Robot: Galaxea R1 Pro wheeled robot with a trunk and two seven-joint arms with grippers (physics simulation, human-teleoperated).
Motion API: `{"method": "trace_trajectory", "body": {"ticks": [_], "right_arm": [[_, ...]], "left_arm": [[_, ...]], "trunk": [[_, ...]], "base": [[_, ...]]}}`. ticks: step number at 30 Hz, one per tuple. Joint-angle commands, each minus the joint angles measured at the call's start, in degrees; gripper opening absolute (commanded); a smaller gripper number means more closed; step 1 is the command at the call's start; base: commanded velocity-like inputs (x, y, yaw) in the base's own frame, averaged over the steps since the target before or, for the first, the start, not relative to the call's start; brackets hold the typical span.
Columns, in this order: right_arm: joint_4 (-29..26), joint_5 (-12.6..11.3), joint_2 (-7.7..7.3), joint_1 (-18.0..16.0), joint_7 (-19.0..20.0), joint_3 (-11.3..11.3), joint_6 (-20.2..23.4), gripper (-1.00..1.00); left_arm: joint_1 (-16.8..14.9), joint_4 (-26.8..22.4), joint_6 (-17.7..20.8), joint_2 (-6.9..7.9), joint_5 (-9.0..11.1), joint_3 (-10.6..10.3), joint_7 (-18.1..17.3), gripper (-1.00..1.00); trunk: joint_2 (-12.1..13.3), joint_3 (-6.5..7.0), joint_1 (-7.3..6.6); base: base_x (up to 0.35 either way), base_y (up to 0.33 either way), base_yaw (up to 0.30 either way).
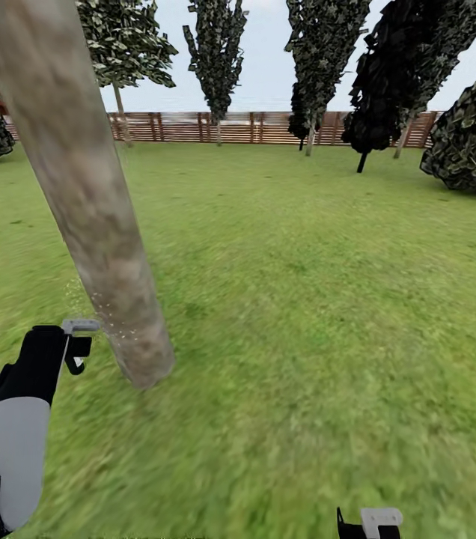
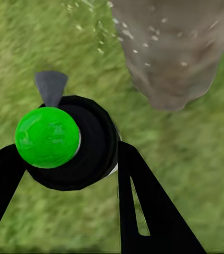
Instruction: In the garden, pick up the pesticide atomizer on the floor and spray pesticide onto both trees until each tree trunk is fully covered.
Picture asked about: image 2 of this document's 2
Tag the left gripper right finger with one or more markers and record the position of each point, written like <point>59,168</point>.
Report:
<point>170,234</point>

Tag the tree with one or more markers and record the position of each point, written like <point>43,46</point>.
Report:
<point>156,65</point>

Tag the pesticide atomizer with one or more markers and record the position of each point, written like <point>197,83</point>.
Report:
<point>69,142</point>

